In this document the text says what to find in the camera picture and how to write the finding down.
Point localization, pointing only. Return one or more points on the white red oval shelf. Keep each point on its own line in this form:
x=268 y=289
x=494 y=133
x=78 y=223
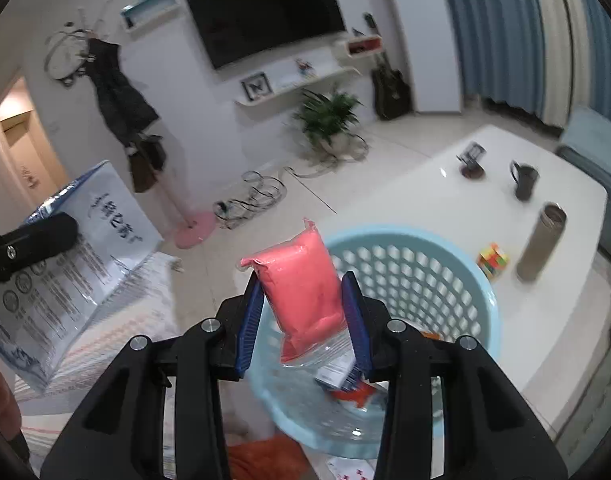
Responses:
x=360 y=46

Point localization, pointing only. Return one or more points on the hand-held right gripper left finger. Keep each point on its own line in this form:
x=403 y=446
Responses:
x=250 y=320

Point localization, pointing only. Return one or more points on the colourful puzzle cube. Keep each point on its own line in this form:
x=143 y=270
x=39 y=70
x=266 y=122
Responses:
x=493 y=260

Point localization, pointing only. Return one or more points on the long white wall shelf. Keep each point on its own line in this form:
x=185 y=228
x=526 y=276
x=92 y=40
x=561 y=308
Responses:
x=305 y=85

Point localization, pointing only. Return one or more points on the dark mug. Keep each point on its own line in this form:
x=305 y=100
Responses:
x=525 y=182

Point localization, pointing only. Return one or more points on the black hanging bag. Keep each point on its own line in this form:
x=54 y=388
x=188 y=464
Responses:
x=155 y=152

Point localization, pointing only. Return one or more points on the phone stand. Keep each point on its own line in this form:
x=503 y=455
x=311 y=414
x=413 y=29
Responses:
x=471 y=162

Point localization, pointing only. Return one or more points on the blue white box shelf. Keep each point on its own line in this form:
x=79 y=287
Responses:
x=150 y=7

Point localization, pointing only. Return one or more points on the brown hanging bag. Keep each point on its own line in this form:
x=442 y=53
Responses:
x=141 y=172

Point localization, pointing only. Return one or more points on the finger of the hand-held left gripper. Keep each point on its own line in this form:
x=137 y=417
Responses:
x=30 y=247

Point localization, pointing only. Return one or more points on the grey blue sofa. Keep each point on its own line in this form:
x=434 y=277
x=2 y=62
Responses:
x=593 y=145

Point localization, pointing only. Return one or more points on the light blue plastic basket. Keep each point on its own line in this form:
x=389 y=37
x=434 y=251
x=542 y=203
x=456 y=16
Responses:
x=425 y=280

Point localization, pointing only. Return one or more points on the black flat television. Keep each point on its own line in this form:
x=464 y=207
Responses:
x=265 y=15

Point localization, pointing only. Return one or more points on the metal thermos flask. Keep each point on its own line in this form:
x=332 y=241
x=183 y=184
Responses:
x=540 y=245

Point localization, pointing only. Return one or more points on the cream hallway door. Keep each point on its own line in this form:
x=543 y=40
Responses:
x=27 y=155

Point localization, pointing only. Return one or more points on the small blue white carton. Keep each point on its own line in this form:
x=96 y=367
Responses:
x=335 y=375

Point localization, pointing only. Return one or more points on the coat rack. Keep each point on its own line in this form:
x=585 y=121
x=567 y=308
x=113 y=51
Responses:
x=195 y=230

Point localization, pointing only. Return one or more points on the blue curtain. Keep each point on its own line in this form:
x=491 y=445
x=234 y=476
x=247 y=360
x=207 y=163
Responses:
x=603 y=60
x=485 y=35

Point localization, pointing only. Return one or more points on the striped woven mat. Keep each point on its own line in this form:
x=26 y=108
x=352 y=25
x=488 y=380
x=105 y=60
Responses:
x=135 y=320

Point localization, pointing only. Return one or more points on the black acoustic guitar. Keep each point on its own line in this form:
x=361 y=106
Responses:
x=391 y=92

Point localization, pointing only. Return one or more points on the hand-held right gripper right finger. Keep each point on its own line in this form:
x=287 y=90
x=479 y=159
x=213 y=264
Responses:
x=358 y=325

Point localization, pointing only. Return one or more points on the potted green plant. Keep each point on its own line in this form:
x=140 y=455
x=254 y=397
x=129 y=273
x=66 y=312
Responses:
x=328 y=115

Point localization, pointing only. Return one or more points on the framed butterfly picture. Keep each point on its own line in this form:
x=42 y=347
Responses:
x=258 y=86

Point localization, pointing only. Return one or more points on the orange plastic bag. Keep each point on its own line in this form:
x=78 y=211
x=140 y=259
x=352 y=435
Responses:
x=358 y=394

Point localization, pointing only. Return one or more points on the person's left hand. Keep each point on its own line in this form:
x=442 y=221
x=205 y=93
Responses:
x=0 y=400

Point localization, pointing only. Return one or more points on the pink plastic packet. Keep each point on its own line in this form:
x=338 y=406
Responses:
x=300 y=290

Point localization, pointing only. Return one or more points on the white standing air conditioner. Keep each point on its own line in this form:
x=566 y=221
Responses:
x=420 y=35

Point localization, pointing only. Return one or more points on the small shelf figurine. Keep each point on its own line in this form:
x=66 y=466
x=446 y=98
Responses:
x=304 y=66

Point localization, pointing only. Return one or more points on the cream curtain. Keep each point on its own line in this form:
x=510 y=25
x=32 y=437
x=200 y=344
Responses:
x=560 y=35

